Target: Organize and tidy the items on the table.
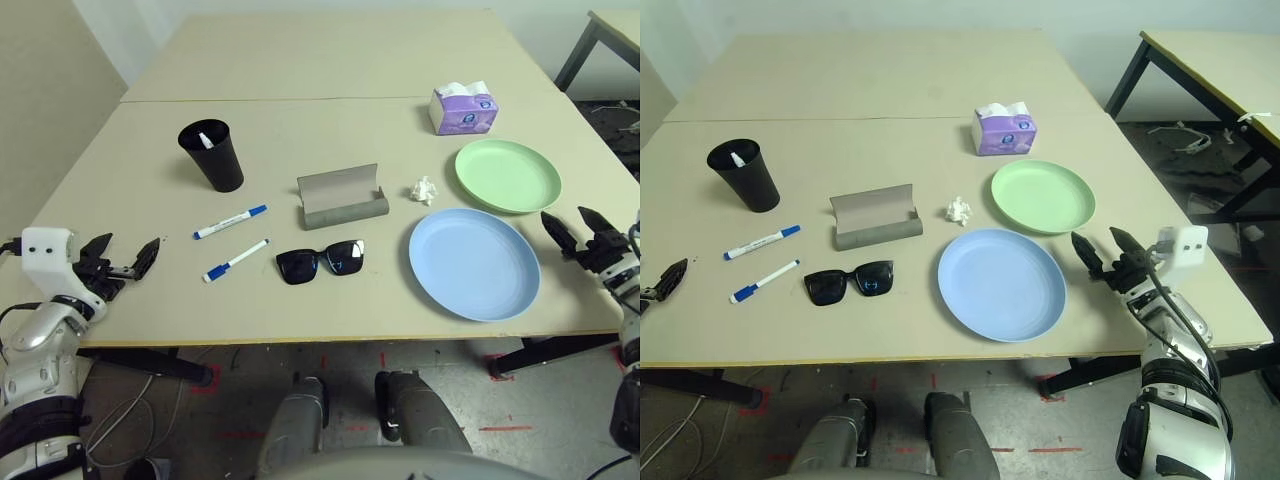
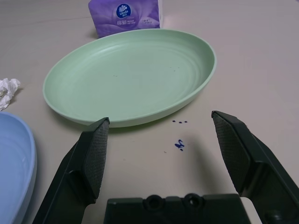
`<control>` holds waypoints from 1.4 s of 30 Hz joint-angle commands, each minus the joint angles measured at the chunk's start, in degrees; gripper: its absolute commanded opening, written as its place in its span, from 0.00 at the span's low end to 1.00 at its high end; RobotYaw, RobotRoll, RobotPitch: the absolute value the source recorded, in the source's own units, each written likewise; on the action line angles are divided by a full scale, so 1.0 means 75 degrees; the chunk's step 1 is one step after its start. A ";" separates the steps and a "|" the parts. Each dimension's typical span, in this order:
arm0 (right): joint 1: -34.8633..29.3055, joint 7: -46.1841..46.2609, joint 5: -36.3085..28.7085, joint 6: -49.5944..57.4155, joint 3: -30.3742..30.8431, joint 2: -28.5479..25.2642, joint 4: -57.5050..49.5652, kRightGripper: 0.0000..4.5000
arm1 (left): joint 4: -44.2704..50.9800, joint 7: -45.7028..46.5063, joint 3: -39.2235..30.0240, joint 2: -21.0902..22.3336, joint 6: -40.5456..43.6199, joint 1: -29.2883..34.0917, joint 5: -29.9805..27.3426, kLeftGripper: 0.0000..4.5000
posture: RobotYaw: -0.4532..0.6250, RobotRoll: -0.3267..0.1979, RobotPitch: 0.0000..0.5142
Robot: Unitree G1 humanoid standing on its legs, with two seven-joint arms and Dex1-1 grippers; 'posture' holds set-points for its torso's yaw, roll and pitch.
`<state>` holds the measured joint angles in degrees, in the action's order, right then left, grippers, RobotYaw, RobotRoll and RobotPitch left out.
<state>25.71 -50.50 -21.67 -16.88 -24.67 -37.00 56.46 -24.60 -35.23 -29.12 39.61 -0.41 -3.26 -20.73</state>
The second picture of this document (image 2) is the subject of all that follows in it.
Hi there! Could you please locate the green plastic plate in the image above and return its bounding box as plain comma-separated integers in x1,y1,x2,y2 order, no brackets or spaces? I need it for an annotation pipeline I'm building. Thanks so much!
43,28,217,128

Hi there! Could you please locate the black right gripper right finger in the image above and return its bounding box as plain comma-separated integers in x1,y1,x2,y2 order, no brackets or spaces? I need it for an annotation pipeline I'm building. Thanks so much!
211,111,299,224

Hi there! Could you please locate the purple tissue pack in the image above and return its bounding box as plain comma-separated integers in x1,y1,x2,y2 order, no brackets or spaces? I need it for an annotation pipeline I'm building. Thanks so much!
88,0,164,39

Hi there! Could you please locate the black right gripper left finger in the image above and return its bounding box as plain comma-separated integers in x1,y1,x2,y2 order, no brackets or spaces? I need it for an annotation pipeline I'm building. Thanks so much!
32,117,110,224

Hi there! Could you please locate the white tissue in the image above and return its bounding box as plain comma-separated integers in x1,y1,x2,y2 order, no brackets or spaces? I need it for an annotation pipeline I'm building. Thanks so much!
0,78,21,112

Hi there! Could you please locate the blue plastic plate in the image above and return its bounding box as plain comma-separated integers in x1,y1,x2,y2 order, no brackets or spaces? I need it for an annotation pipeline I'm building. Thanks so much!
0,112,37,224

